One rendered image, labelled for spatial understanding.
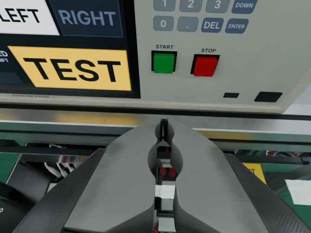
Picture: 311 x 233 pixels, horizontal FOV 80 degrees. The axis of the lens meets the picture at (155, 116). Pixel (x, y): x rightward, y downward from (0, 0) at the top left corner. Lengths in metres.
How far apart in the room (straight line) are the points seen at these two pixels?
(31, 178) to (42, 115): 0.40
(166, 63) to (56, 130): 0.15
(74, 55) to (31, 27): 0.04
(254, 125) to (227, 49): 0.10
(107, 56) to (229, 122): 0.15
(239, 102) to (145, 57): 0.12
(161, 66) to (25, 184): 0.54
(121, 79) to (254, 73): 0.13
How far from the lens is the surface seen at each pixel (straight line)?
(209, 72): 0.18
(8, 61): 0.23
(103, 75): 0.20
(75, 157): 0.30
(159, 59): 0.17
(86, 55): 0.19
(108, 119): 0.22
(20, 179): 0.66
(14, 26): 0.20
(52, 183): 0.49
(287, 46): 0.20
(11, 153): 0.34
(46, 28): 0.19
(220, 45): 0.18
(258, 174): 0.27
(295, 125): 0.27
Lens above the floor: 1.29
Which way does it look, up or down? 54 degrees down
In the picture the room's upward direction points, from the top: 1 degrees clockwise
